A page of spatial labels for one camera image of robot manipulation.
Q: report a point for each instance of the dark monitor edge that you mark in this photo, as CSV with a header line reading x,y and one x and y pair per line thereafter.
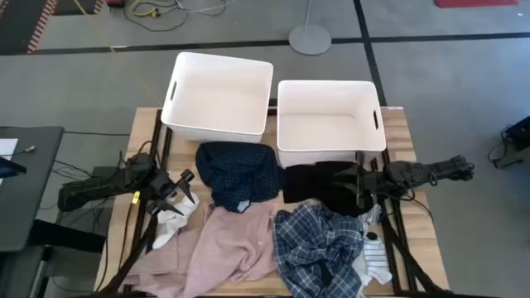
x,y
12,169

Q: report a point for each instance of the white perforated plastic bin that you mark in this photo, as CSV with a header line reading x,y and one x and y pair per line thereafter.
x,y
219,97
327,124

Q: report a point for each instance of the grey round lamp base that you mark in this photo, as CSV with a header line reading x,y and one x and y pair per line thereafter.
x,y
309,39

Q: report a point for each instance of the navy dotted shirt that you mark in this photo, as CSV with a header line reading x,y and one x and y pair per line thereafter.
x,y
238,174

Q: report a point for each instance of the black furniture base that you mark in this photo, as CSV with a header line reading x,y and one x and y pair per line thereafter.
x,y
66,238

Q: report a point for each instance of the pink button shirt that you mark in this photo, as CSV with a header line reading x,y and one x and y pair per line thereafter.
x,y
232,248

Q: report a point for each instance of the yellow tag on arm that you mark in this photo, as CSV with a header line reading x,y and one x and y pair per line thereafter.
x,y
136,198

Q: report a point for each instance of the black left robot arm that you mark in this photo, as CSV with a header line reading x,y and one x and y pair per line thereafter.
x,y
95,188

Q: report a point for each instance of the black desk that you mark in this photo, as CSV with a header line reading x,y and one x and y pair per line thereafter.
x,y
29,194

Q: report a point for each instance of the black mat with hazard stripes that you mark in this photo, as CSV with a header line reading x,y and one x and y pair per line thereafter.
x,y
25,25

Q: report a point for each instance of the white paper on desk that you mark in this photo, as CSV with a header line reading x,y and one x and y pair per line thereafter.
x,y
7,147

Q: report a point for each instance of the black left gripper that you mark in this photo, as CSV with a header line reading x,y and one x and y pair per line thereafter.
x,y
163,186

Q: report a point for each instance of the red box on floor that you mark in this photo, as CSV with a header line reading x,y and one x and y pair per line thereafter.
x,y
116,2

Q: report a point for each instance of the thin grey lamp pole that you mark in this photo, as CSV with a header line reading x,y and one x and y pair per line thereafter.
x,y
307,12

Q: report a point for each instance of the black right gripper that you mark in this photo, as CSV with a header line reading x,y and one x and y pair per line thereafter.
x,y
379,180

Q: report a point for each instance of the red floor mat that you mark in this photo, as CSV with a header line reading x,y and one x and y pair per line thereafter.
x,y
476,3

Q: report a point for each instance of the black garment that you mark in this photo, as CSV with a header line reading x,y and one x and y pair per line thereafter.
x,y
310,184

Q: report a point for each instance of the blue plaid shirt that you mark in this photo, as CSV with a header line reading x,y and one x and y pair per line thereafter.
x,y
316,248

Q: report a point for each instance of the white striped sock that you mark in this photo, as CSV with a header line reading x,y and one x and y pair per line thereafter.
x,y
376,258

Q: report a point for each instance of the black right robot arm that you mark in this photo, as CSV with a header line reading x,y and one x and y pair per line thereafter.
x,y
435,170

